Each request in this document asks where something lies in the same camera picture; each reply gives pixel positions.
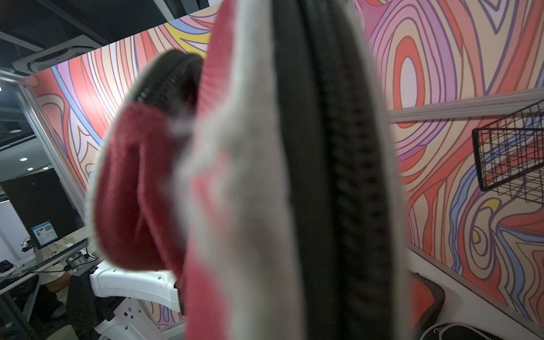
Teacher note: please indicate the computer monitor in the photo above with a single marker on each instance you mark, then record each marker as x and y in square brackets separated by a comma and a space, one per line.
[43, 234]

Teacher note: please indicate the back black wire basket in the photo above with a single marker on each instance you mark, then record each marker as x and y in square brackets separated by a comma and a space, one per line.
[508, 154]

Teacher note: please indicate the background office desk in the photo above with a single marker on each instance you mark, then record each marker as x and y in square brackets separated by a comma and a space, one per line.
[17, 322]

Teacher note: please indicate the maroon paddle case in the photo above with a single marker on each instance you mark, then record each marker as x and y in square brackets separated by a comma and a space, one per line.
[263, 175]

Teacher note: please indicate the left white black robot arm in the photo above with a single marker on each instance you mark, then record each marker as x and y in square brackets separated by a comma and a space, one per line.
[111, 301]

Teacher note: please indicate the black paddle case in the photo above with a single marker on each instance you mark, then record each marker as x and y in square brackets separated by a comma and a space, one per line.
[456, 331]

